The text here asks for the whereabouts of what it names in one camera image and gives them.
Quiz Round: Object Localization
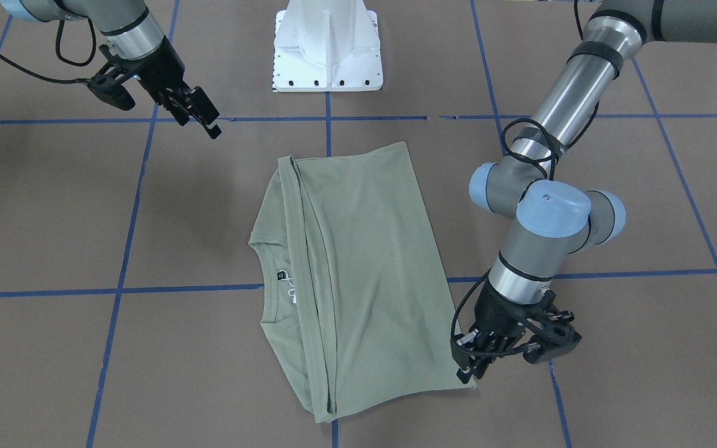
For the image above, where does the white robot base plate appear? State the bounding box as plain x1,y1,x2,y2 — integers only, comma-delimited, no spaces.
271,1,384,93

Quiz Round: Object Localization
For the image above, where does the olive green long-sleeve shirt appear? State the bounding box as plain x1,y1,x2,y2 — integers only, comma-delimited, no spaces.
248,142,466,423

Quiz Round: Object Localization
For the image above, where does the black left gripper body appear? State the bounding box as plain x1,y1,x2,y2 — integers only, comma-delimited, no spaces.
451,277,581,379

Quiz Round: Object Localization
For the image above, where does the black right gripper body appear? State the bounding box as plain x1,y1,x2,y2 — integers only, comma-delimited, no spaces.
88,40,219,128

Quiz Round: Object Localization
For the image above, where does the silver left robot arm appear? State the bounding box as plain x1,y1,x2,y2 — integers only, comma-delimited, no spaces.
450,1,717,385

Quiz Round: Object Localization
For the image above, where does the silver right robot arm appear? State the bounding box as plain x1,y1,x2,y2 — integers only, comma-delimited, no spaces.
0,1,222,139

